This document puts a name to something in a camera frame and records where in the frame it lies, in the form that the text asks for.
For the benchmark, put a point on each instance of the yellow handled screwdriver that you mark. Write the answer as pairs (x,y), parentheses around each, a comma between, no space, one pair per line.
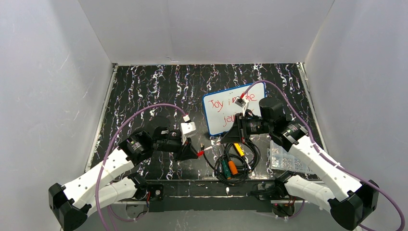
(240,152)

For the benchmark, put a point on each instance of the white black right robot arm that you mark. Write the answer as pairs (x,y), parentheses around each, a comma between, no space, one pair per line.
(347,199)

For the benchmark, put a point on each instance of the clear plastic screw box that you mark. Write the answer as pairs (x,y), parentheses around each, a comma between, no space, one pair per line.
(279,159)

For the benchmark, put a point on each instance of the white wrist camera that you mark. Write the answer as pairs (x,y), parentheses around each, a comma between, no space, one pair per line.
(243,103)
(188,127)

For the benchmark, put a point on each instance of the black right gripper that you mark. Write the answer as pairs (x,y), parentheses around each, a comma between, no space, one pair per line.
(239,128)

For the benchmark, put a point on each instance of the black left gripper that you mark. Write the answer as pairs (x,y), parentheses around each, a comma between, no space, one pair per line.
(184,147)

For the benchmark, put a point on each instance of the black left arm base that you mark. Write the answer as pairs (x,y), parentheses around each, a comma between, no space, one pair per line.
(140,205)

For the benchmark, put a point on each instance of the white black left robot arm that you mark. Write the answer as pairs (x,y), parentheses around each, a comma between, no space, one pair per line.
(73,202)

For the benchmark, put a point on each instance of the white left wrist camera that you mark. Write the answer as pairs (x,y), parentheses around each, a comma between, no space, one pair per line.
(188,127)

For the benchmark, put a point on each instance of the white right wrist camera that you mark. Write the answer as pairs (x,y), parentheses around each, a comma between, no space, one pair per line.
(243,103)

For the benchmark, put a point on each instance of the orange handled screwdriver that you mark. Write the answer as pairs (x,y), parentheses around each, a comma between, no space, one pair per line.
(231,164)

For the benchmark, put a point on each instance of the green handled screwdriver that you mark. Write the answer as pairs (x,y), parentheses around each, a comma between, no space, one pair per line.
(225,165)

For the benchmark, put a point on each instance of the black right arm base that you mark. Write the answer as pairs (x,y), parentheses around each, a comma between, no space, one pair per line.
(284,206)

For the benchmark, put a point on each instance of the blue framed whiteboard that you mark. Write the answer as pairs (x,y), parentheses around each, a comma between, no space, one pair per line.
(220,107)

